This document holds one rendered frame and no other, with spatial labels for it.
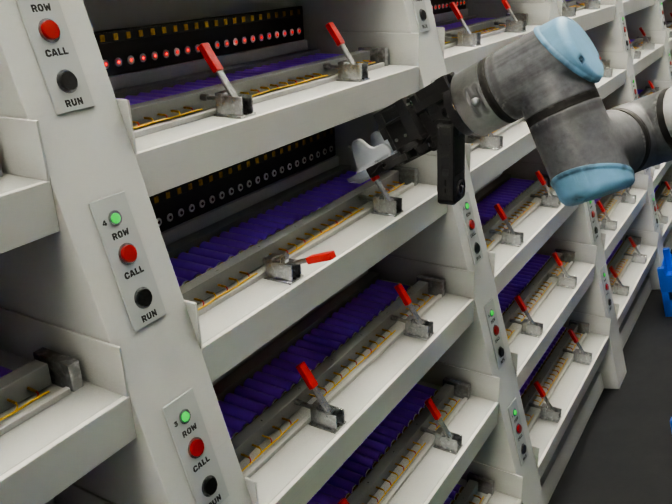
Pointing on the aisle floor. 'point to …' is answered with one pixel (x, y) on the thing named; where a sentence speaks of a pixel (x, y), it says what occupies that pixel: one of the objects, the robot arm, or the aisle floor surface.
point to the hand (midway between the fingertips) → (363, 178)
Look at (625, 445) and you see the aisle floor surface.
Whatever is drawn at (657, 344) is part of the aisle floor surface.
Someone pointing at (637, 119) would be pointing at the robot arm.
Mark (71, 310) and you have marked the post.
